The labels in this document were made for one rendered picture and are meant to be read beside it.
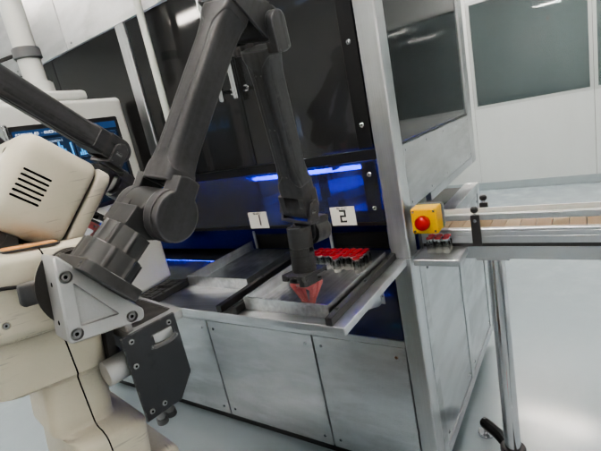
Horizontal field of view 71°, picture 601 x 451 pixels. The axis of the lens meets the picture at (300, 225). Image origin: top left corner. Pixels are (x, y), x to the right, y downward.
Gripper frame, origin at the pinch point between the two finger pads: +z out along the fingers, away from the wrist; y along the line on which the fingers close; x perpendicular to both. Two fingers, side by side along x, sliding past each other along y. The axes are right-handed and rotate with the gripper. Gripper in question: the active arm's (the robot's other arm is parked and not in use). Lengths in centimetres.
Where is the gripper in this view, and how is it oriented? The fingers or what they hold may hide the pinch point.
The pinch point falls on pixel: (309, 307)
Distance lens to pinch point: 101.5
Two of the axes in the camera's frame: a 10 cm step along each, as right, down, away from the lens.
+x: -8.1, 0.3, 5.8
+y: 5.6, -1.9, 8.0
